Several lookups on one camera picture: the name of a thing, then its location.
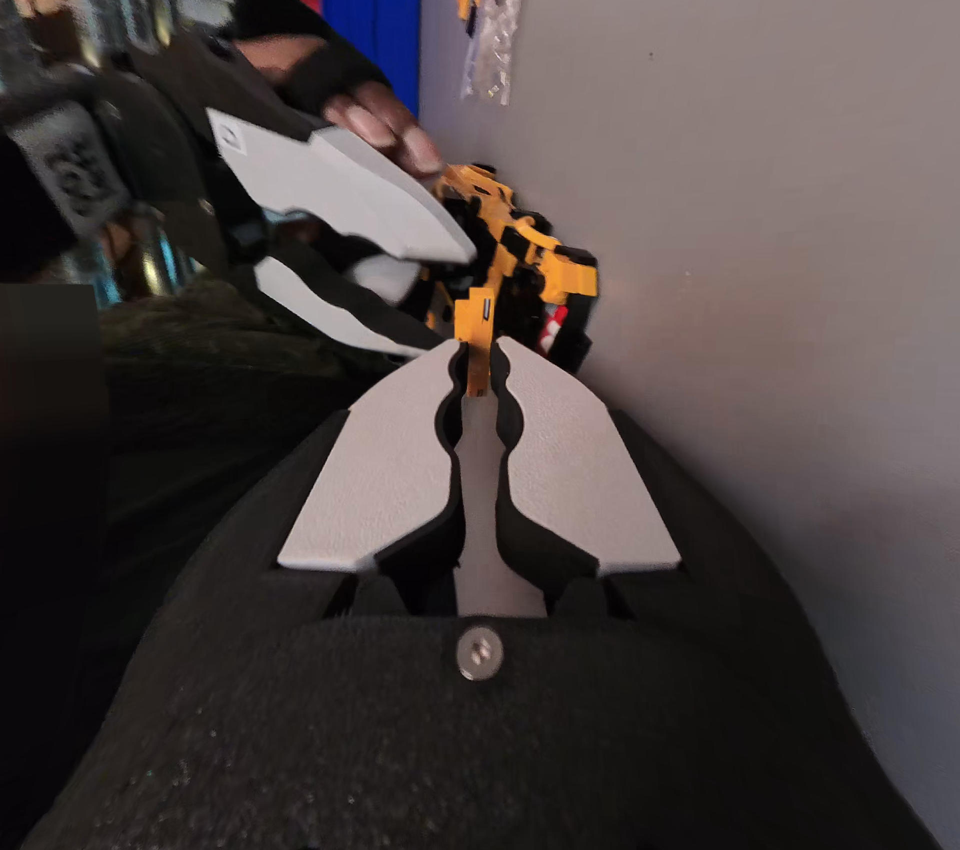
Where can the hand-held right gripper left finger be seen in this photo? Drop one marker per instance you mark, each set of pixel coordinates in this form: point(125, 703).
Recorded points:
point(375, 490)

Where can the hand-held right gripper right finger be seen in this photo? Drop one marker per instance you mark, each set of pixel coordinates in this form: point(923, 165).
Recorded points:
point(585, 490)

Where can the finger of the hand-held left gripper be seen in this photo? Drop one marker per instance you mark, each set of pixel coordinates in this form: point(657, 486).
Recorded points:
point(345, 190)
point(322, 306)

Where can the yellow lego bumper assembly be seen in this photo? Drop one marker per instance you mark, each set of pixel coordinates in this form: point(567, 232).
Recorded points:
point(476, 340)

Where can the yellow lego car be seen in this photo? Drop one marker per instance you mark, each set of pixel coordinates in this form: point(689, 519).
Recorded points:
point(525, 250)

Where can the person's left forearm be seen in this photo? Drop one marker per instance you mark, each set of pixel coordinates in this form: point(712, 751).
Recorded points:
point(277, 10)

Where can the person's left hand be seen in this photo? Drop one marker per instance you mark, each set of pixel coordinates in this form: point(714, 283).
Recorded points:
point(390, 130)

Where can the clear plastic bag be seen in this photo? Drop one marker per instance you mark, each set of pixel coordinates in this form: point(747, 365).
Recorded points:
point(499, 40)

